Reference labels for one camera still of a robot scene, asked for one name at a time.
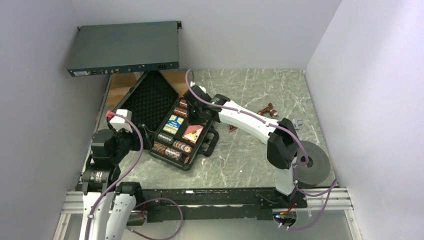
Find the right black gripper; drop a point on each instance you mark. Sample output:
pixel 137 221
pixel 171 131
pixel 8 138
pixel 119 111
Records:
pixel 193 120

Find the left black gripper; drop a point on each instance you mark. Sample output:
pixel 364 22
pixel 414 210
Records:
pixel 148 136

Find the red card deck box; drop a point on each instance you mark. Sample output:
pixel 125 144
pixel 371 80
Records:
pixel 193 133

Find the blue white card deck box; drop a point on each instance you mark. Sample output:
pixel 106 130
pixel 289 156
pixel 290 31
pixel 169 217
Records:
pixel 173 124

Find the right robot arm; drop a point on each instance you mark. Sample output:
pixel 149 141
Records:
pixel 279 136

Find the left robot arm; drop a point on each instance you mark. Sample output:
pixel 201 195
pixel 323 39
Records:
pixel 108 201

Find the red yellow blue chip stack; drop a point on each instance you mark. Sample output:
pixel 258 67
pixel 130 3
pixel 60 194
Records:
pixel 159 147

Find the orange black chip stack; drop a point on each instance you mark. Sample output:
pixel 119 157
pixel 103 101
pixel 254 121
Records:
pixel 181 112
pixel 183 104

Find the black poker chip case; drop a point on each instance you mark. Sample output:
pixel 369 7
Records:
pixel 152 101

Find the orange blue chip stack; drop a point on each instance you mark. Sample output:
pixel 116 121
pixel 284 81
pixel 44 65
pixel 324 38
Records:
pixel 173 154

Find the red white loose chips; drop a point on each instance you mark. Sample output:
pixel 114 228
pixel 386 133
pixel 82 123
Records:
pixel 186 148

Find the wooden board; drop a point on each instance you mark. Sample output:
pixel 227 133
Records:
pixel 121 84

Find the brown pipe fitting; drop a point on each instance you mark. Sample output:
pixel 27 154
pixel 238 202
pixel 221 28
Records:
pixel 269 110

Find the dark green rack unit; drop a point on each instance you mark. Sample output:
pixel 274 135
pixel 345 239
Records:
pixel 125 48

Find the dark grey disc weight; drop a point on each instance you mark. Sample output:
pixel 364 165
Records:
pixel 316 170

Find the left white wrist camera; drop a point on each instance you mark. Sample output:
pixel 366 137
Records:
pixel 119 123

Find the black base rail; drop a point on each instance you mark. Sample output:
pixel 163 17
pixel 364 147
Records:
pixel 258 203

